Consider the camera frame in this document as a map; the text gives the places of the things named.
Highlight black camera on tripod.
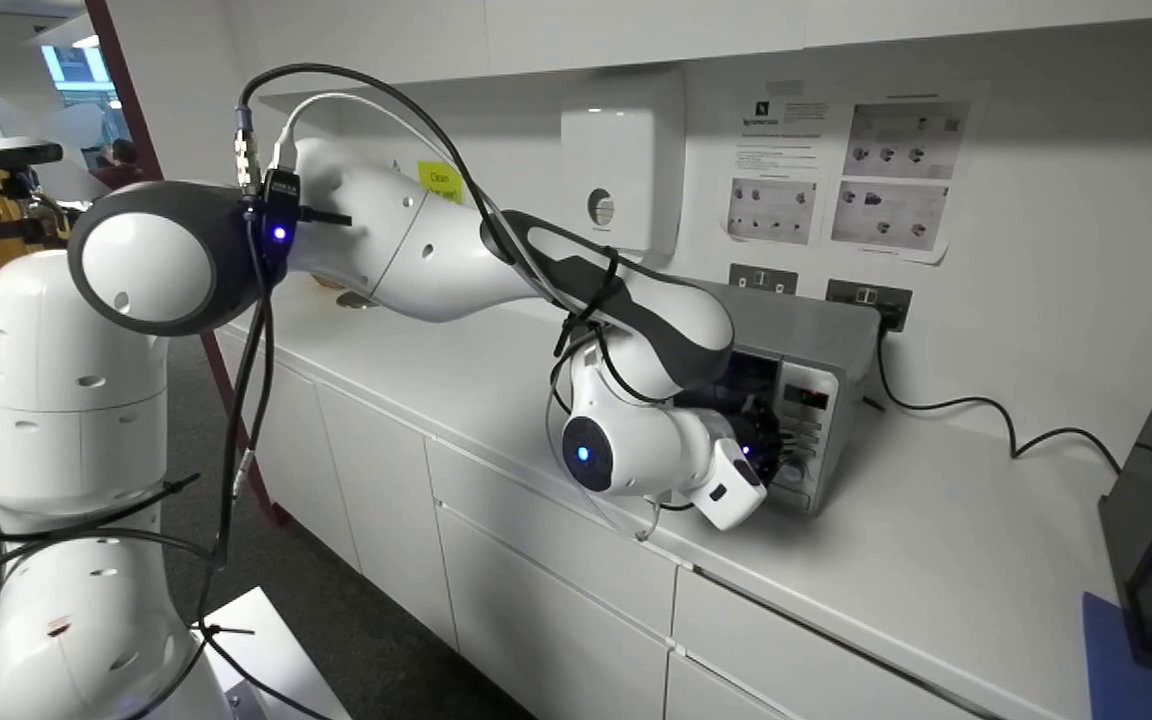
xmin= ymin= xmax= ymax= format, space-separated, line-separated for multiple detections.
xmin=0 ymin=132 xmax=76 ymax=253

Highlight dark red door frame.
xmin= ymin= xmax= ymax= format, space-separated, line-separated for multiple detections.
xmin=81 ymin=0 xmax=289 ymax=535

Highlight silver microwave oven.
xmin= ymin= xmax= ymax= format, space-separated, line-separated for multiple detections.
xmin=693 ymin=278 xmax=889 ymax=520

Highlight white instruction poster with header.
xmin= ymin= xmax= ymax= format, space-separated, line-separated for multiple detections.
xmin=718 ymin=89 xmax=828 ymax=253

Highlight white paper towel dispenser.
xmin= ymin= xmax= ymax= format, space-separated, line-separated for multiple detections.
xmin=553 ymin=72 xmax=687 ymax=272

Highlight white robot mounting platform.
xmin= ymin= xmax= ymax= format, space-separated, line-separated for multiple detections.
xmin=192 ymin=584 xmax=354 ymax=720

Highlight black double wall socket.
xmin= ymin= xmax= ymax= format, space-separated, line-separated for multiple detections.
xmin=823 ymin=278 xmax=915 ymax=335
xmin=724 ymin=261 xmax=800 ymax=301

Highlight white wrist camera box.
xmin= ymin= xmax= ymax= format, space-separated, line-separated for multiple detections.
xmin=693 ymin=443 xmax=777 ymax=535

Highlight black microwave power cable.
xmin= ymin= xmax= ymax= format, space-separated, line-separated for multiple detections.
xmin=862 ymin=335 xmax=1126 ymax=479

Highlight blue mat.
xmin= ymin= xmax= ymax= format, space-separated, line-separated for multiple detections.
xmin=1076 ymin=593 xmax=1152 ymax=720

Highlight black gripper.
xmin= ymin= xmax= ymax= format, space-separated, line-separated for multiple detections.
xmin=715 ymin=373 xmax=793 ymax=489

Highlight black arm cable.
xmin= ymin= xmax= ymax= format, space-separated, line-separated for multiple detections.
xmin=232 ymin=61 xmax=741 ymax=414

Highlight white base cabinet unit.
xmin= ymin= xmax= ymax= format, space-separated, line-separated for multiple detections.
xmin=211 ymin=317 xmax=1007 ymax=720

